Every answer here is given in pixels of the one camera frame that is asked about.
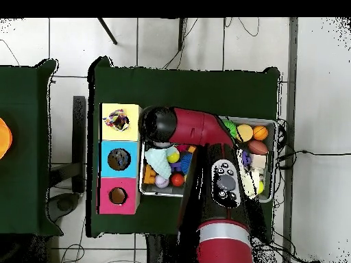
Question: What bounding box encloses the red orange ball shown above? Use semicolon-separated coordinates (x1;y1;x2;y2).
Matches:
170;173;185;188

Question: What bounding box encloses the large polka dot cloth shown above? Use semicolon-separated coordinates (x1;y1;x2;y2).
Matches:
102;108;130;132

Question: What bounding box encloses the black cable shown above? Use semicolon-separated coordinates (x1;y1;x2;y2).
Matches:
276;149;351;171

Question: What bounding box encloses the green spiky ball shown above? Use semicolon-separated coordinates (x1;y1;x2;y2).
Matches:
222;119;239;139

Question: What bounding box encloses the black tripod leg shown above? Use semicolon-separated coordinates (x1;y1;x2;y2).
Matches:
97;17;118;45
177;17;186;51

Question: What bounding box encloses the grey floor cable cover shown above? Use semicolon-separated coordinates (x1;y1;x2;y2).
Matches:
282;17;299;263

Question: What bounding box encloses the orange plastic object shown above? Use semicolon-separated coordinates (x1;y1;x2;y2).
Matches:
0;117;14;160

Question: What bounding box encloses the grey plastic foot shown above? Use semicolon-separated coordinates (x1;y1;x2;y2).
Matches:
46;192;81;223

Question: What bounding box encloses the wooden box with three holes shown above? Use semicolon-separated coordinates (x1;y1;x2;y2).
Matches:
97;103;144;215

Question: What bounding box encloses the mint green knitted cloth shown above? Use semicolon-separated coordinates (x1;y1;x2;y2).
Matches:
144;147;173;180

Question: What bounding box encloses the pale yellow knitted cloth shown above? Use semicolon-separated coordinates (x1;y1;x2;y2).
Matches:
240;164;262;199

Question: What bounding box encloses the blue spiky ball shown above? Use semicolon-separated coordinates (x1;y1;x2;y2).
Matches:
179;151;193;175

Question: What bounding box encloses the wire mesh bin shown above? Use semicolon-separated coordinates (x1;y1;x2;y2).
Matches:
138;110;278;203

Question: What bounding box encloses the dark green tablecloth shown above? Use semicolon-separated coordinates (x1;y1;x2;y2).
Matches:
0;58;64;237
86;56;281;243

